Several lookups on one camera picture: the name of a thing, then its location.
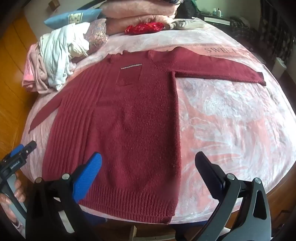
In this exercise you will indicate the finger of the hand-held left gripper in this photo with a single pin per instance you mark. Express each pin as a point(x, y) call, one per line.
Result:
point(18, 151)
point(30, 146)

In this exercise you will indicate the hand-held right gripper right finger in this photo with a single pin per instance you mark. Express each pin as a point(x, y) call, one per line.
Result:
point(208, 168)

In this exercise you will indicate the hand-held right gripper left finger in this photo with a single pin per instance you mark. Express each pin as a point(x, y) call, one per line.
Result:
point(89, 173)

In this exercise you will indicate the maroon knit sweater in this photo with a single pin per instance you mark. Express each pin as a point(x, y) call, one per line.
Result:
point(129, 120)

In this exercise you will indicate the person's left hand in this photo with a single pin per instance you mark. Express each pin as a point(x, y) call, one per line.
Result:
point(18, 191)

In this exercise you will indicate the pink floral blanket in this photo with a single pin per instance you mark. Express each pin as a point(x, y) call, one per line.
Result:
point(219, 111)

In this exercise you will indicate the pale pink garment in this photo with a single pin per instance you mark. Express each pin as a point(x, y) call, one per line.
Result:
point(37, 71)

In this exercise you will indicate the light blue garment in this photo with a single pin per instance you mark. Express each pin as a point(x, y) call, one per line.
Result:
point(55, 53)

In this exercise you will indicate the cream cloth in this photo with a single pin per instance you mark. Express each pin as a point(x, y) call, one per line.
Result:
point(78, 48)

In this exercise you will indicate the white bin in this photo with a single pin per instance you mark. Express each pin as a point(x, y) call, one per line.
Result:
point(279, 67)

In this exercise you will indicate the floral patterned pillow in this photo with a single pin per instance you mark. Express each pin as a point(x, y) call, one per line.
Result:
point(97, 34)

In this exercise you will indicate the blue pillow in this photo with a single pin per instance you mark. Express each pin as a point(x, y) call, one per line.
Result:
point(67, 19)

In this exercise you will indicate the dark plaid cloth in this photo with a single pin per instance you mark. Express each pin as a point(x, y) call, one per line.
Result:
point(242, 29)

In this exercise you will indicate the beige cushion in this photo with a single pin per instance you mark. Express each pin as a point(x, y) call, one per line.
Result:
point(185, 24)

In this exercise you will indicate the white flat box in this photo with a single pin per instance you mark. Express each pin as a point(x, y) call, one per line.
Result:
point(217, 20)

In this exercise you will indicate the red shiny cloth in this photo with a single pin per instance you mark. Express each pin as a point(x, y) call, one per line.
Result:
point(143, 28)

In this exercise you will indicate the white bottles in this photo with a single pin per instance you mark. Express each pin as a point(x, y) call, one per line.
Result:
point(217, 12)

